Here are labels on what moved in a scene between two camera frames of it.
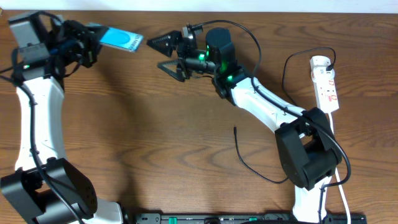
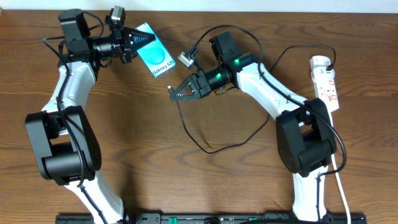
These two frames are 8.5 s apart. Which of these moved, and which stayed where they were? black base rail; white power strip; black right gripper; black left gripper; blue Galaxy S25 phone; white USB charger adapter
Moved: black right gripper; blue Galaxy S25 phone; black left gripper
Stayed: white USB charger adapter; white power strip; black base rail
